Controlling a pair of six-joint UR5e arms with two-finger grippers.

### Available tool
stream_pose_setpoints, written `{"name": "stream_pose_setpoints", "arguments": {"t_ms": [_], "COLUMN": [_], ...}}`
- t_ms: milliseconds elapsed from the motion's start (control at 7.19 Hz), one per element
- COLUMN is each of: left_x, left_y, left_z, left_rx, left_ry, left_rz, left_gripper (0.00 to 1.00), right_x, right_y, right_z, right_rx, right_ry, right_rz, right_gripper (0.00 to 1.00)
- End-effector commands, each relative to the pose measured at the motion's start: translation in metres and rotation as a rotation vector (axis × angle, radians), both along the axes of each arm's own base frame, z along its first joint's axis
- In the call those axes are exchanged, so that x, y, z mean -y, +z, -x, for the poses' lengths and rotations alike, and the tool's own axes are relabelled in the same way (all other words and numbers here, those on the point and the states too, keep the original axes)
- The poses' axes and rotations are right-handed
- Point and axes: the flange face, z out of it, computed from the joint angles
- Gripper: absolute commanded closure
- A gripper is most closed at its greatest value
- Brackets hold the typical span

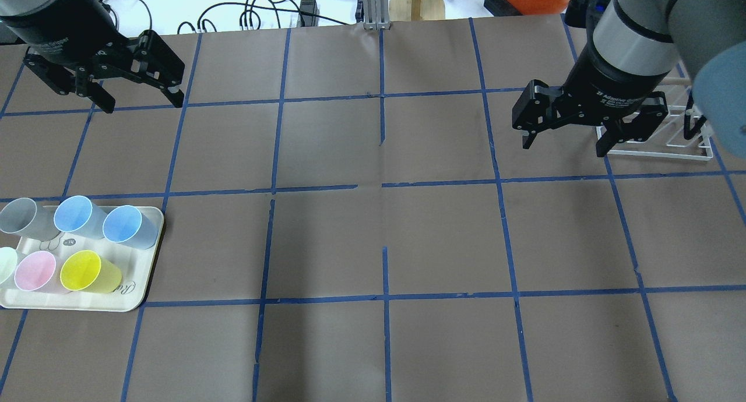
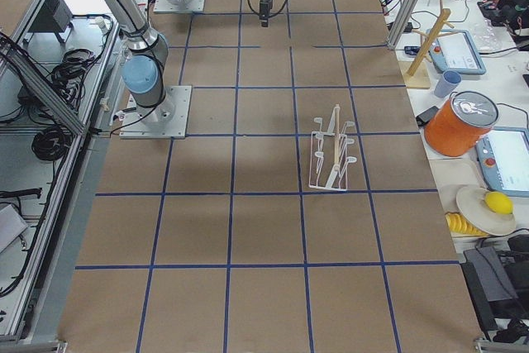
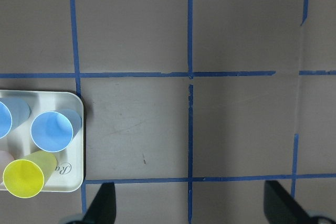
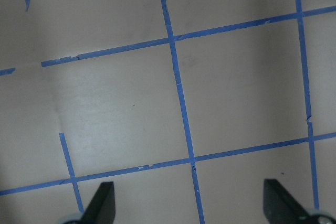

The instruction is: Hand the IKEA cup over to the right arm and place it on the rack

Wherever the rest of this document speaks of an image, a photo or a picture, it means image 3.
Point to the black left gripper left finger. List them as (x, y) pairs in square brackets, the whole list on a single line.
[(103, 207)]

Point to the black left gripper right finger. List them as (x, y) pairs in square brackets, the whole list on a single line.
[(280, 207)]

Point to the pink plastic cup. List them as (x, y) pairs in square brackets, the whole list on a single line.
[(5, 159)]

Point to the yellow plastic cup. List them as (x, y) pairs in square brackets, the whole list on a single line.
[(27, 176)]

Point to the cream plastic tray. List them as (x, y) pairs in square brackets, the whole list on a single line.
[(69, 171)]

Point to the light blue plastic cup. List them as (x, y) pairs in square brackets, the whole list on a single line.
[(14, 112)]

